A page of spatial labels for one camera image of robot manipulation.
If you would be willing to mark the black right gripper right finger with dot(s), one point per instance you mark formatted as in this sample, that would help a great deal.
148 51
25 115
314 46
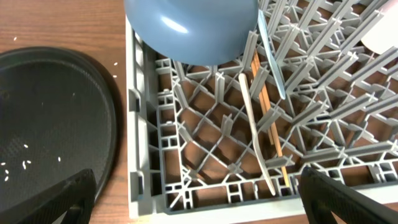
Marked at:
323 198

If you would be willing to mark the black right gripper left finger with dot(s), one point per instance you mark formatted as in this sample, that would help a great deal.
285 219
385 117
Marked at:
72 198

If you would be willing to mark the white plastic knife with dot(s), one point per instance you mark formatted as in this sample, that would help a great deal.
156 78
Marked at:
243 82

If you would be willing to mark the wooden chopstick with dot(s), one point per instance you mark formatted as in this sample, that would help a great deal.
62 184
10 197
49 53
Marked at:
264 107
274 129

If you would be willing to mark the light blue spoon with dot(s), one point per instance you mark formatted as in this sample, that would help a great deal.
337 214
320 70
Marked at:
261 22

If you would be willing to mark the pink cup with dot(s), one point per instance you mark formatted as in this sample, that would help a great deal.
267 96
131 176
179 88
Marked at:
383 35

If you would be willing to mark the dark blue bowl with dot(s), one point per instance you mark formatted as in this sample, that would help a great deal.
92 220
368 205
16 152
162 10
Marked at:
196 32

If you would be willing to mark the grey dishwasher rack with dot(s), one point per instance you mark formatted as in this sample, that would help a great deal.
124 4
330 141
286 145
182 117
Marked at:
189 145

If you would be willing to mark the round black tray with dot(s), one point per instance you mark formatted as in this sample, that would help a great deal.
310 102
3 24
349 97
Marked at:
58 117

